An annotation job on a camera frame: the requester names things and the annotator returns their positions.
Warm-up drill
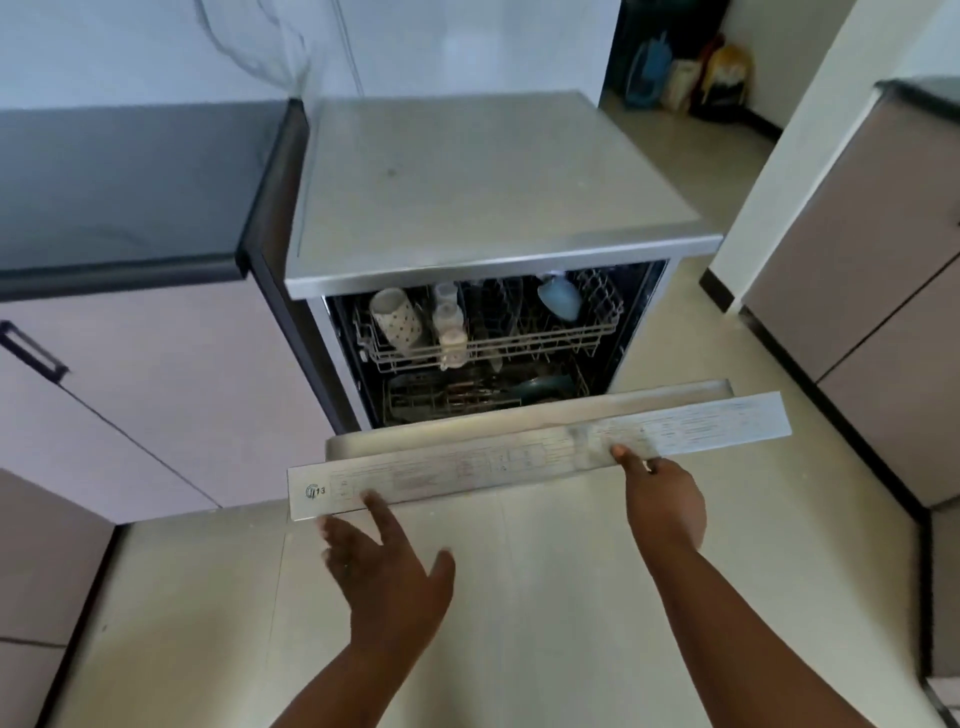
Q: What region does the person's left hand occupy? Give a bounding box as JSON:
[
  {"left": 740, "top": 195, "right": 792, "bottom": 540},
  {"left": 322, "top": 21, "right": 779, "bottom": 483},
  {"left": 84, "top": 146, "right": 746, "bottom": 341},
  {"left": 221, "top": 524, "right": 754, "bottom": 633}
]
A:
[{"left": 320, "top": 491, "right": 457, "bottom": 665}]

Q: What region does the person's right hand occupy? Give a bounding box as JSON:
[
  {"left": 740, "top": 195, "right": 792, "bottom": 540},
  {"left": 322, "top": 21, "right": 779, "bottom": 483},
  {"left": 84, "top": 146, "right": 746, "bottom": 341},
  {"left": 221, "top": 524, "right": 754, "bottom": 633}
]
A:
[{"left": 611, "top": 444, "right": 708, "bottom": 564}]

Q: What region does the wire dish rack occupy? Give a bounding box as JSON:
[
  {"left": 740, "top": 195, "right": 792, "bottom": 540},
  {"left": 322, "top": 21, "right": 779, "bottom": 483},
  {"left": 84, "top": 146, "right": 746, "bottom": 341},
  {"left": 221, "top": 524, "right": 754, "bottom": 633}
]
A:
[{"left": 382, "top": 365, "right": 595, "bottom": 427}]

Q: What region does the grey wire cup rack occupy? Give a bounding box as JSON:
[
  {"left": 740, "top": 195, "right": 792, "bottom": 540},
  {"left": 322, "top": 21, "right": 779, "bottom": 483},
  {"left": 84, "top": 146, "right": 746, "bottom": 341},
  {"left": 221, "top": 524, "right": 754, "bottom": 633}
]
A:
[{"left": 352, "top": 268, "right": 625, "bottom": 376}]

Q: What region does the light blue bowl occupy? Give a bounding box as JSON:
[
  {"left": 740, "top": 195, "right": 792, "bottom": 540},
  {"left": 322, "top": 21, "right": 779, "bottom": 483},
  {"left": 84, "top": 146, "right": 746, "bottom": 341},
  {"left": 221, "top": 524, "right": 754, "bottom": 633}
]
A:
[{"left": 536, "top": 273, "right": 585, "bottom": 322}]

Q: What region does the cream diamond pattern mug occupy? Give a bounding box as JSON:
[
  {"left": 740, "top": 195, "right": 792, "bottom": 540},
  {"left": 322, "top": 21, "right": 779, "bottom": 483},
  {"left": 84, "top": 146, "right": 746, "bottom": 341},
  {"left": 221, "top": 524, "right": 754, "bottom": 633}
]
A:
[{"left": 368, "top": 288, "right": 423, "bottom": 355}]

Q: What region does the silver dishwasher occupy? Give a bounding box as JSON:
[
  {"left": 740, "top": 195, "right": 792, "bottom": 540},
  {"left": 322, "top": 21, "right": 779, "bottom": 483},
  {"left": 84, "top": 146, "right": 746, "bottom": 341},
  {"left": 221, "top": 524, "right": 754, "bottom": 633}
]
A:
[{"left": 284, "top": 89, "right": 794, "bottom": 526}]

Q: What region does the person's right forearm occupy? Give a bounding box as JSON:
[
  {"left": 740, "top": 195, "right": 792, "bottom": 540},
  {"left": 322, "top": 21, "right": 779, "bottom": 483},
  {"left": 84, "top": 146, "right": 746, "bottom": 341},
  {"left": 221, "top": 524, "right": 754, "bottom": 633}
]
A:
[{"left": 641, "top": 543, "right": 879, "bottom": 728}]

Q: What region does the black countertop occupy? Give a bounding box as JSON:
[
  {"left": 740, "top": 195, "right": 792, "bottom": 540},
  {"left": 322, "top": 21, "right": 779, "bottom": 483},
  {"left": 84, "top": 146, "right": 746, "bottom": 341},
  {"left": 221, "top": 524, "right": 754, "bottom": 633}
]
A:
[
  {"left": 875, "top": 74, "right": 960, "bottom": 123},
  {"left": 0, "top": 99, "right": 310, "bottom": 303}
]

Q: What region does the pink base cabinet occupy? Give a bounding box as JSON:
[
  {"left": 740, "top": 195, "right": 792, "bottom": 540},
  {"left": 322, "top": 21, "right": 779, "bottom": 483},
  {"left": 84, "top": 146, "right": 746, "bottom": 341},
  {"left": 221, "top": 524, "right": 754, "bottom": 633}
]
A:
[
  {"left": 0, "top": 468, "right": 120, "bottom": 728},
  {"left": 0, "top": 277, "right": 340, "bottom": 526}
]

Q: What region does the beige base cabinet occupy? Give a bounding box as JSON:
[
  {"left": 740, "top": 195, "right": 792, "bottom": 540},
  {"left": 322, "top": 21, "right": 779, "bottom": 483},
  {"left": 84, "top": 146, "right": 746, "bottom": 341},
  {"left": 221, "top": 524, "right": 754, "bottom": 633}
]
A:
[{"left": 740, "top": 93, "right": 960, "bottom": 676}]

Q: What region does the white bag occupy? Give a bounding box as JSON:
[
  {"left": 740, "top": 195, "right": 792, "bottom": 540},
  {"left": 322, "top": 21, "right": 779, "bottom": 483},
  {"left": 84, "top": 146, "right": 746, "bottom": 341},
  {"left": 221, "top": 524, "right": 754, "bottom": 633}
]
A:
[{"left": 663, "top": 59, "right": 704, "bottom": 115}]

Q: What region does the yellow bag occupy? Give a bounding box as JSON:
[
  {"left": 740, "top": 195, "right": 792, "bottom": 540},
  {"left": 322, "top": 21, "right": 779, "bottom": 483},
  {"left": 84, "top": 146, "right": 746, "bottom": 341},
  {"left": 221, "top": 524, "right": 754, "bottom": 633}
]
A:
[{"left": 701, "top": 44, "right": 755, "bottom": 121}]

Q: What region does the blue bag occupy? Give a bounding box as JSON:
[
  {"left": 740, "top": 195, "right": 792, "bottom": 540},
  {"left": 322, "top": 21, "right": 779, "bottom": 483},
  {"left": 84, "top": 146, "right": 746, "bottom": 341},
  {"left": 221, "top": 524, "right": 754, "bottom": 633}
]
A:
[{"left": 626, "top": 33, "right": 674, "bottom": 110}]

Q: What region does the black cabinet handle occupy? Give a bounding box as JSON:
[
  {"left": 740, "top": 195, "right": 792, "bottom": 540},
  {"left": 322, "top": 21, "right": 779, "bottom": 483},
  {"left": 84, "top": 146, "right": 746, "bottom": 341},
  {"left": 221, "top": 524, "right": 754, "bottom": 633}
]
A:
[{"left": 0, "top": 320, "right": 70, "bottom": 385}]

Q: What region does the grey power cable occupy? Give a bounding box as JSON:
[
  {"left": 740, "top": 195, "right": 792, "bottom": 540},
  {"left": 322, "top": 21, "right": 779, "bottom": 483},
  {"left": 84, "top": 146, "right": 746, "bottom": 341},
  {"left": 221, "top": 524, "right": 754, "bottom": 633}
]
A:
[{"left": 329, "top": 0, "right": 369, "bottom": 99}]

